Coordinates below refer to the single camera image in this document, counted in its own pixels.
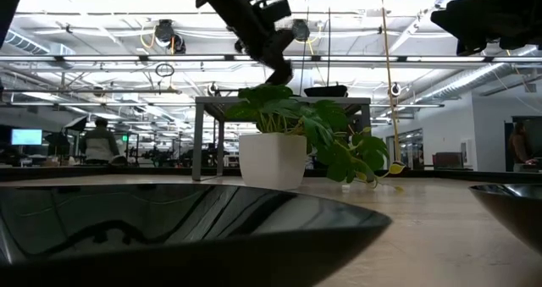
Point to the black wavy round plate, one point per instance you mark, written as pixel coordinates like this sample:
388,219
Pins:
516,211
190,257

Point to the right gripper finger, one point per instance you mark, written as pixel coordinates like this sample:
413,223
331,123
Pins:
453,15
459,29

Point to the black studio lamp shade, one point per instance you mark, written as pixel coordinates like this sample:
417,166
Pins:
78,125

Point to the lit blue computer monitor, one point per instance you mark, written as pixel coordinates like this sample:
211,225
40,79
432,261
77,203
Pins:
26,137

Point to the person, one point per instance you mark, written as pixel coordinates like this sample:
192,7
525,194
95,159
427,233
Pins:
518,147
99,145

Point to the black wavy square plate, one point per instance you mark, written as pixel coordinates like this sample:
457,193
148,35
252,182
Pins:
326,92

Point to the green plant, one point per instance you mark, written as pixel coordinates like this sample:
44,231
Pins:
271,160

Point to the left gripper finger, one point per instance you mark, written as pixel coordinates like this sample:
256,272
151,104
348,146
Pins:
283,45
281,73

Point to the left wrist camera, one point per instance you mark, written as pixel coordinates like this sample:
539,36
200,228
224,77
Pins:
278,12

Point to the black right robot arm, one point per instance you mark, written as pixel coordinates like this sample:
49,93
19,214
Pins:
534,7

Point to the long ceiling light strip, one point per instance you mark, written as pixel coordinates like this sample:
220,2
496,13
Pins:
190,59

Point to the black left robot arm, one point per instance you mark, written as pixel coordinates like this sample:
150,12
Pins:
228,12

